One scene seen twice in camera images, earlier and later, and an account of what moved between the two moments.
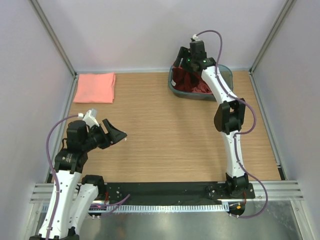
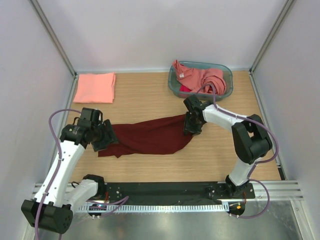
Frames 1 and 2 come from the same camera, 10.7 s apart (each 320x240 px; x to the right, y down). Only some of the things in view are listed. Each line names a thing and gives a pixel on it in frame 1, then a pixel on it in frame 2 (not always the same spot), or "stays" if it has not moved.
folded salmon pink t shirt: (95, 88) stays
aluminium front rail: (280, 190) stays
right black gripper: (183, 53) → (187, 127)
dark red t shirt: (184, 81) → (162, 135)
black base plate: (172, 193) stays
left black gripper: (114, 135) stays
